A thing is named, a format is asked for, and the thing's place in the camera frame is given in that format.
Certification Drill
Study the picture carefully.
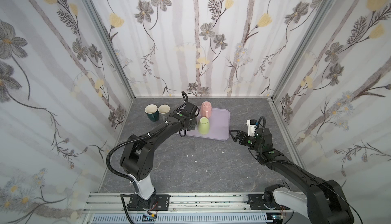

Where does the aluminium left corner post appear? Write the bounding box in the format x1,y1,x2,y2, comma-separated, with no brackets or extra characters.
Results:
81,0,136,100

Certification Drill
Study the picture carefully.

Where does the small circuit board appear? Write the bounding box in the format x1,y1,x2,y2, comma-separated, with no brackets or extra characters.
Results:
142,212,157,222

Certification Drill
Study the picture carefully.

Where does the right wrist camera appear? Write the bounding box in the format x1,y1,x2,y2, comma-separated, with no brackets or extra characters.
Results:
246,119,258,136

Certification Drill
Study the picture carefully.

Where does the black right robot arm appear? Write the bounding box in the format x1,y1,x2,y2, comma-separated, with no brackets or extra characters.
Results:
229,128,354,224

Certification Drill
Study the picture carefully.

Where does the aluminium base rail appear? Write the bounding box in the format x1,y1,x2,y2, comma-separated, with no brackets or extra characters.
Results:
82,192,281,214

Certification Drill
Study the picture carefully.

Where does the dark green ceramic mug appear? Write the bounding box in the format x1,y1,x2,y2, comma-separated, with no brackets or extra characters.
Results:
145,104,160,122

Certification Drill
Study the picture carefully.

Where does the grey ceramic mug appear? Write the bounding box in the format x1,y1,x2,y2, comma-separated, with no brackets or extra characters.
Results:
158,104,171,121

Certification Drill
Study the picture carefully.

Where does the light green ceramic mug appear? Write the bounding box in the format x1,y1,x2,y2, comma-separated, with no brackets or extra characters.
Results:
198,117,210,135

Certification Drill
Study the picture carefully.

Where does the lavender plastic tray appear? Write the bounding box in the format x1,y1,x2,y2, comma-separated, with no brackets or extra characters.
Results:
186,108,230,141

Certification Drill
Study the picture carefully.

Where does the pink ceramic mug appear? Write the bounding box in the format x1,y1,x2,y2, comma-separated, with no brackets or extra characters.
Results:
200,101,212,119

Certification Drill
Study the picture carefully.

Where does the left black corrugated cable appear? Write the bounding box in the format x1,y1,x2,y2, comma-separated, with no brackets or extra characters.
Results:
105,135,150,183

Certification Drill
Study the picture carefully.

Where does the aluminium corner post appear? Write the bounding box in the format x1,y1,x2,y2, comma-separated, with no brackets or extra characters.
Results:
270,0,335,101
81,0,136,100

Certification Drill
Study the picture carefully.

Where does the white slotted cable duct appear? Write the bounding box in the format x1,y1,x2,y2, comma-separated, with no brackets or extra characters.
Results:
91,213,273,224

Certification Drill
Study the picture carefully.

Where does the aluminium right corner post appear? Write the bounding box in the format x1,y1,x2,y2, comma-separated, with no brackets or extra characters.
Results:
270,0,335,101

